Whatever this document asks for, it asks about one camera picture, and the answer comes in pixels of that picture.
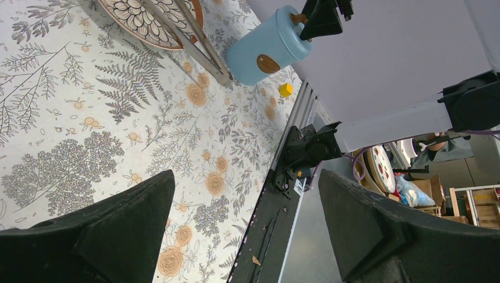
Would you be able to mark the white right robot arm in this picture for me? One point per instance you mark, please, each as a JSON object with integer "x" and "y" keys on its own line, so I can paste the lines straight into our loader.
{"x": 472, "y": 106}

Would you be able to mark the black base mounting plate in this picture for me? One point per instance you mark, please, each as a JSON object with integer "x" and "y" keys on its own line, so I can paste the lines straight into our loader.
{"x": 264, "y": 246}

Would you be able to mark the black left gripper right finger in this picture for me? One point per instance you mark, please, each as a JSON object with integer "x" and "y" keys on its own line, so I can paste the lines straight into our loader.
{"x": 376, "y": 239}

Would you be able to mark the patterned ceramic plate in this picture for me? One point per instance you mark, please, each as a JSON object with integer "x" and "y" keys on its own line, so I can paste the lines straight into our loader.
{"x": 138, "y": 21}

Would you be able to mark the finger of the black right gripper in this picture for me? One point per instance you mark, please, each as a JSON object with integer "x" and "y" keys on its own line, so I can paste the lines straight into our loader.
{"x": 322, "y": 19}

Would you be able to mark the light blue round lid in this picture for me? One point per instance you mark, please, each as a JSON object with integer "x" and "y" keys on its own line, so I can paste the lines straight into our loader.
{"x": 290, "y": 33}

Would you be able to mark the floral patterned tablecloth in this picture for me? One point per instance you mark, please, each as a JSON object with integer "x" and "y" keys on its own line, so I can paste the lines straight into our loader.
{"x": 88, "y": 111}

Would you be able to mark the small yellow block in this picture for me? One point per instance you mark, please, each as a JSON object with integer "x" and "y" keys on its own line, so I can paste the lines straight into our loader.
{"x": 286, "y": 90}

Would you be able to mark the light blue cup container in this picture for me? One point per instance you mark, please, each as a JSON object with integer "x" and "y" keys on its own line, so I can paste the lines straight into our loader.
{"x": 258, "y": 54}

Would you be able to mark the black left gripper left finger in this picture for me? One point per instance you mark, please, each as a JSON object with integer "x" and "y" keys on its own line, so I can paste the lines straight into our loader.
{"x": 114, "y": 240}

